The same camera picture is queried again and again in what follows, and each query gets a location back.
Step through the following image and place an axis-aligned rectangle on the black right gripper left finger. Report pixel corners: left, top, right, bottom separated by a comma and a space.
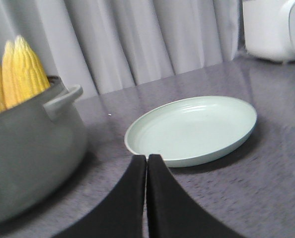
54, 155, 147, 238

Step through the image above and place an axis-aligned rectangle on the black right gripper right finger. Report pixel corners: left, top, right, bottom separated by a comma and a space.
147, 154, 241, 238

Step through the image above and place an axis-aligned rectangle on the light green plate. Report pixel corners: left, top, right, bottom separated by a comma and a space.
124, 96, 257, 168

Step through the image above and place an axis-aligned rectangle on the green electric cooking pot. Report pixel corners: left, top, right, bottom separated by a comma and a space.
0, 76, 87, 223

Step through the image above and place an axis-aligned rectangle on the grey white curtain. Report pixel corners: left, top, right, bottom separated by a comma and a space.
0, 0, 242, 98

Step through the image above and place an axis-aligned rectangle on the white rice cooker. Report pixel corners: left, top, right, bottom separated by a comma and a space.
242, 0, 295, 62

